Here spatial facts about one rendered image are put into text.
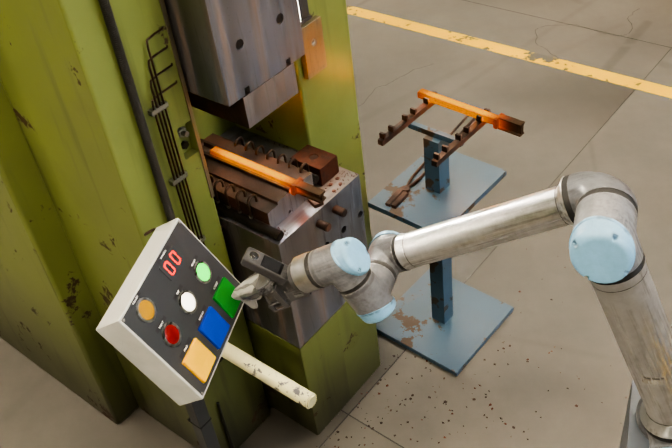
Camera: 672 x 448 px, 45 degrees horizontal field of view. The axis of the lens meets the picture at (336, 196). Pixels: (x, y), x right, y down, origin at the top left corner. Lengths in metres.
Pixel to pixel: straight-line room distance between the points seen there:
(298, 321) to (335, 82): 0.76
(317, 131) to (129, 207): 0.74
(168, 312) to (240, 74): 0.61
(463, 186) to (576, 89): 1.91
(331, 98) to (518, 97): 2.06
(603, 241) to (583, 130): 2.75
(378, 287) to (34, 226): 1.13
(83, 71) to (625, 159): 2.83
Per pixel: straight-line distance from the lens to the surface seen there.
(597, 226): 1.57
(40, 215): 2.55
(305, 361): 2.67
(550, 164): 4.04
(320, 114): 2.59
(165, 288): 1.91
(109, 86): 1.97
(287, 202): 2.36
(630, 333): 1.73
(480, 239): 1.81
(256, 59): 2.08
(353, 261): 1.79
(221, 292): 2.02
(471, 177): 2.84
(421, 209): 2.72
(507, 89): 4.59
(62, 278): 2.69
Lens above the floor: 2.43
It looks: 39 degrees down
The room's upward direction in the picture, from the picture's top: 8 degrees counter-clockwise
